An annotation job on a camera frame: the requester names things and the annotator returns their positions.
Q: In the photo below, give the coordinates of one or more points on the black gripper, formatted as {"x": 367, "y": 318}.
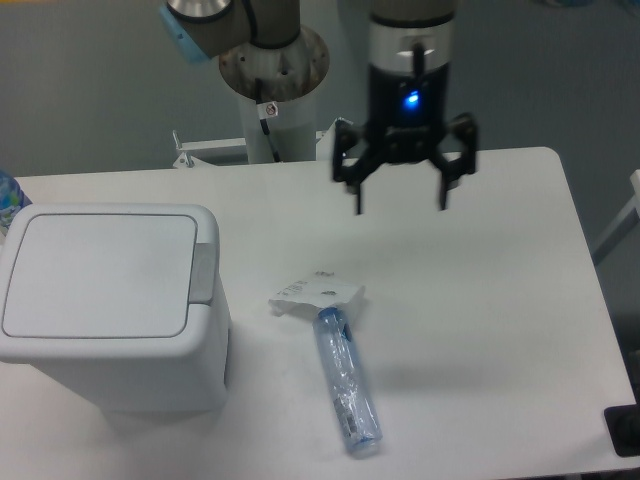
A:
{"x": 407, "y": 110}

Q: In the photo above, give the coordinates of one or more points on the white plastic trash can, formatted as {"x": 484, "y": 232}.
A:
{"x": 123, "y": 304}

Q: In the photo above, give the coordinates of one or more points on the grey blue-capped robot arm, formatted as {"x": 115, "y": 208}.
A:
{"x": 264, "y": 42}

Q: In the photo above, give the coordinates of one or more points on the crumpled white paper wrapper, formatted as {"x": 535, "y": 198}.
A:
{"x": 307, "y": 297}

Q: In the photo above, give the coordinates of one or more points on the clear crushed plastic bottle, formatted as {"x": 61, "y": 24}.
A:
{"x": 347, "y": 384}

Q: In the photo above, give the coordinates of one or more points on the white stand at right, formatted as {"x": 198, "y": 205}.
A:
{"x": 620, "y": 226}

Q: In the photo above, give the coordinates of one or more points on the black clamp at table edge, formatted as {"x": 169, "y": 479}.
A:
{"x": 623, "y": 426}

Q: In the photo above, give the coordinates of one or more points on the blue-labelled bottle behind bin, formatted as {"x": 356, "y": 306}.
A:
{"x": 13, "y": 200}

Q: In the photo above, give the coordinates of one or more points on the white metal base frame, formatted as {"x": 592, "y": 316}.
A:
{"x": 233, "y": 151}

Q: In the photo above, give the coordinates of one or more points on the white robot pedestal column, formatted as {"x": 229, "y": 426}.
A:
{"x": 279, "y": 131}

